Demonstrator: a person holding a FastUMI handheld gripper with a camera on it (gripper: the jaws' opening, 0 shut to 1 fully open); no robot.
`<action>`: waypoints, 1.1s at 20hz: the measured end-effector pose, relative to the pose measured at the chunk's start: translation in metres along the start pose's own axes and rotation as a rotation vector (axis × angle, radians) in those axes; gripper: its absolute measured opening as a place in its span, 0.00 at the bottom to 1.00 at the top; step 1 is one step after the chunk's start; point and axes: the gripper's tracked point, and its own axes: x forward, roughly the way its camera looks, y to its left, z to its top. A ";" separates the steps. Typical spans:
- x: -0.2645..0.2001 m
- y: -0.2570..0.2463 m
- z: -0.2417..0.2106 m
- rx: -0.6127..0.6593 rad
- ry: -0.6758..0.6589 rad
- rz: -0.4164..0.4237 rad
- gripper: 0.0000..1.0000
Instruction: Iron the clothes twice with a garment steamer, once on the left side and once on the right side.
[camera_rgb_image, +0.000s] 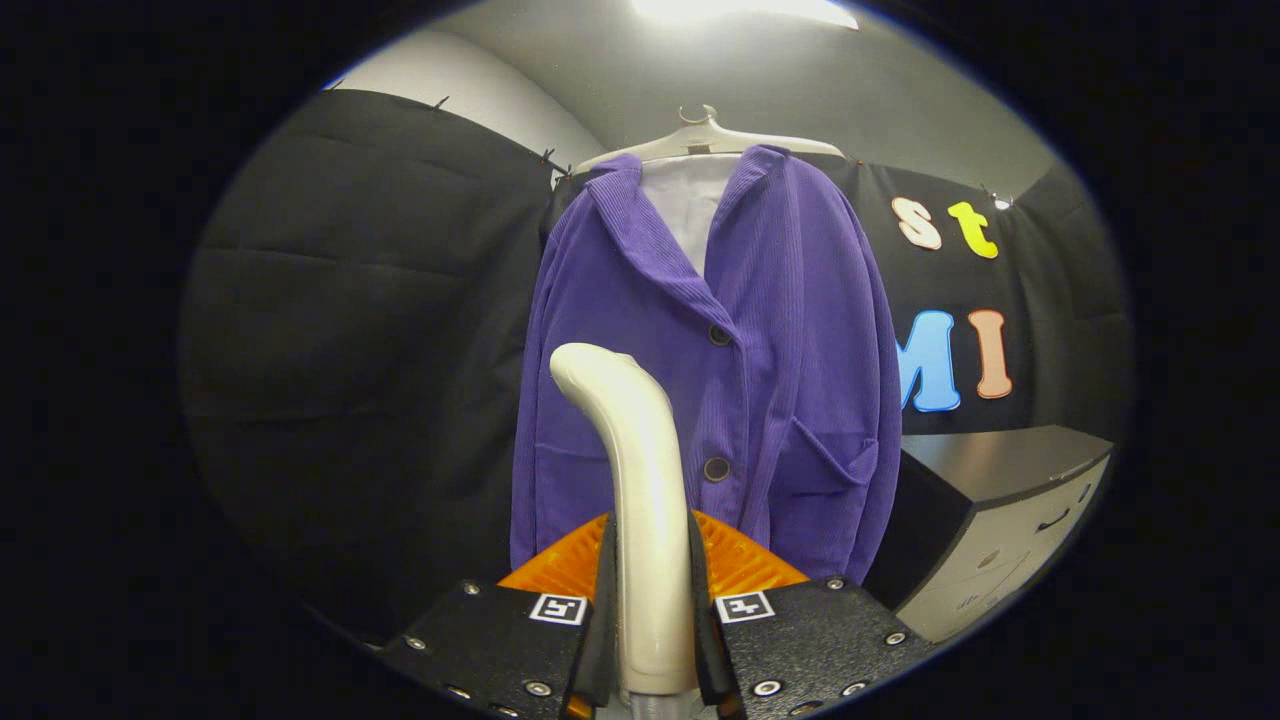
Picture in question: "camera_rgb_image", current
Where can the white plastic clothes hanger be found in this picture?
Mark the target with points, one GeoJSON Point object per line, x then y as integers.
{"type": "Point", "coordinates": [700, 143]}

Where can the rectangular ceiling light panel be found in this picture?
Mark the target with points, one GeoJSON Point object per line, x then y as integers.
{"type": "Point", "coordinates": [745, 10]}

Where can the grey cabinet with dark top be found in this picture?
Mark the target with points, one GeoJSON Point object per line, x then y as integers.
{"type": "Point", "coordinates": [1000, 465]}

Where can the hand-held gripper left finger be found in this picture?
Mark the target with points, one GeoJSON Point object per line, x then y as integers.
{"type": "Point", "coordinates": [603, 620]}

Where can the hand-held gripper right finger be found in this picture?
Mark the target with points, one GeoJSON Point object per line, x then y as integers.
{"type": "Point", "coordinates": [703, 620]}

